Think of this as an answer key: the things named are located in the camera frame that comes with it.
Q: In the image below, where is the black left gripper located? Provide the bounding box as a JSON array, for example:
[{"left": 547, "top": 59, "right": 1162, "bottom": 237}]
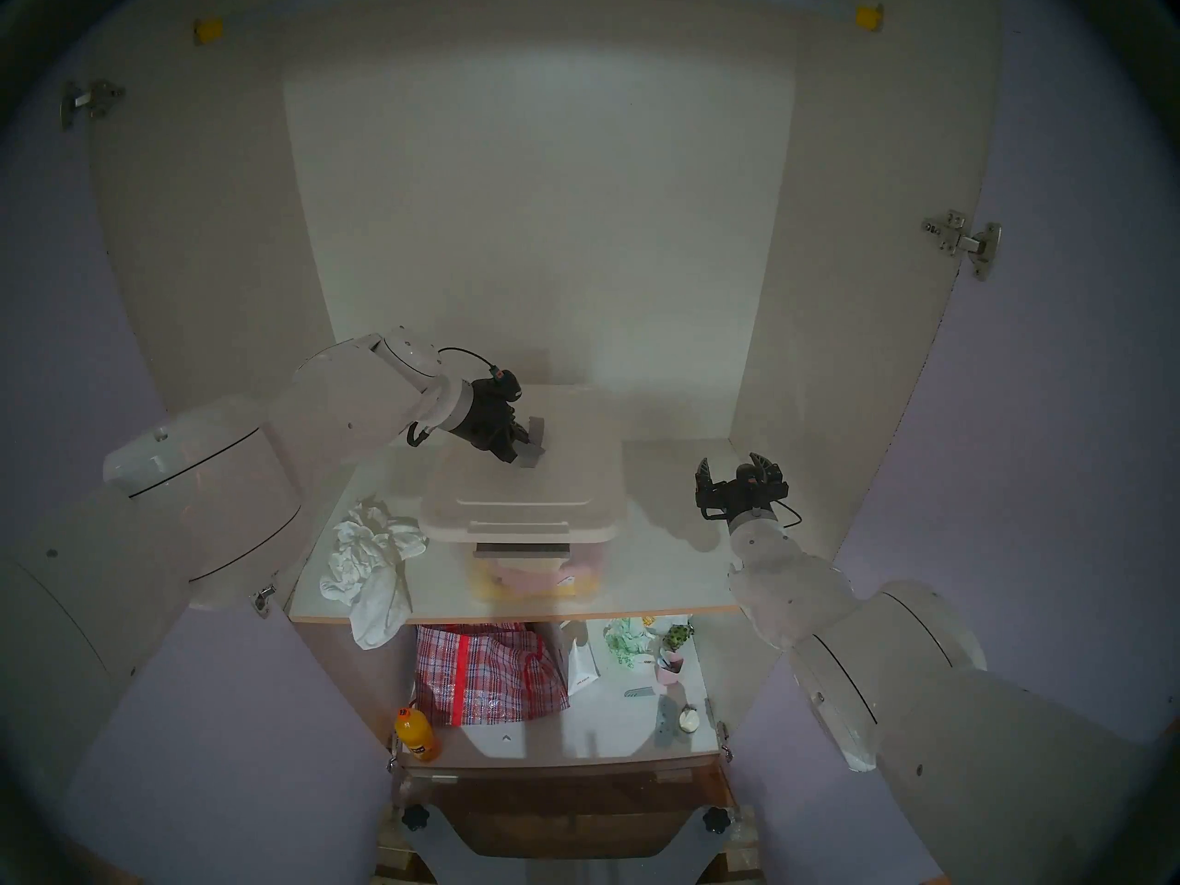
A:
[{"left": 451, "top": 380, "right": 529, "bottom": 466}]

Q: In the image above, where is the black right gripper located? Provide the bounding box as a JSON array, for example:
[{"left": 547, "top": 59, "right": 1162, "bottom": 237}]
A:
[{"left": 693, "top": 451, "right": 791, "bottom": 525}]

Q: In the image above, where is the white bin lid grey handle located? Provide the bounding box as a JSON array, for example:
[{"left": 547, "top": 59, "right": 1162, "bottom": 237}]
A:
[{"left": 421, "top": 383, "right": 628, "bottom": 546}]

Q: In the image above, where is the clear plastic storage bin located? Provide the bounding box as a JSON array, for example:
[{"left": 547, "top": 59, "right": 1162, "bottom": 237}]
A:
[{"left": 464, "top": 537, "right": 611, "bottom": 604}]

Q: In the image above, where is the white clothing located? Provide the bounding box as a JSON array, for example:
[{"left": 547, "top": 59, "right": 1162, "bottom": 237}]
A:
[{"left": 318, "top": 498, "right": 431, "bottom": 651}]

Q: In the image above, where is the pink clothing item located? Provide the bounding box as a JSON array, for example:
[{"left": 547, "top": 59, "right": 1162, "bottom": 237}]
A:
[{"left": 484, "top": 560, "right": 605, "bottom": 594}]

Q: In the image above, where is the yellow clothing item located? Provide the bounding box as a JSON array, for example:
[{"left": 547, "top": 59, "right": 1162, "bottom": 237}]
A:
[{"left": 468, "top": 574, "right": 591, "bottom": 604}]

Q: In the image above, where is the green patterned cloth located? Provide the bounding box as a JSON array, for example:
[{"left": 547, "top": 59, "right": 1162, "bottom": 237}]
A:
[{"left": 604, "top": 618, "right": 658, "bottom": 668}]

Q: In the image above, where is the red plaid woven bag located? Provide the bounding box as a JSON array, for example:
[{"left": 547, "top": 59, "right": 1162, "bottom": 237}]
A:
[{"left": 413, "top": 623, "right": 571, "bottom": 727}]

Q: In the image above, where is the white paper bag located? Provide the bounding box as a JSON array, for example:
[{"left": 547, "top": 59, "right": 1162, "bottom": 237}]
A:
[{"left": 564, "top": 634, "right": 601, "bottom": 698}]

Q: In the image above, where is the white wooden wardrobe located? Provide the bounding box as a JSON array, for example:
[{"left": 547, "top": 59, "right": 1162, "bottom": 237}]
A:
[{"left": 88, "top": 0, "right": 1006, "bottom": 773}]

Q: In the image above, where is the orange juice bottle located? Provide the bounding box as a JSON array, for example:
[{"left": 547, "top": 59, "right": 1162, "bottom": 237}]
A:
[{"left": 395, "top": 705, "right": 442, "bottom": 764}]

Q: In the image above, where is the lilac wardrobe door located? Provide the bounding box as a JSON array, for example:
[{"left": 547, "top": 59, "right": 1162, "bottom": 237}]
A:
[
  {"left": 719, "top": 0, "right": 1180, "bottom": 885},
  {"left": 0, "top": 0, "right": 393, "bottom": 885}
]

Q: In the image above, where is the brown wooden drawer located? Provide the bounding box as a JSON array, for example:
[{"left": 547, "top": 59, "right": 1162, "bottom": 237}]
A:
[{"left": 396, "top": 763, "right": 729, "bottom": 861}]

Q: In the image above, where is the pale closet rod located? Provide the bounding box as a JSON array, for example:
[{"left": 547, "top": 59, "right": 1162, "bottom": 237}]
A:
[{"left": 221, "top": 0, "right": 858, "bottom": 29}]

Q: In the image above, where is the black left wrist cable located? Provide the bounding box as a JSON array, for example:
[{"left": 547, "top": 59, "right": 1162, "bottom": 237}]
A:
[{"left": 406, "top": 347, "right": 500, "bottom": 450}]

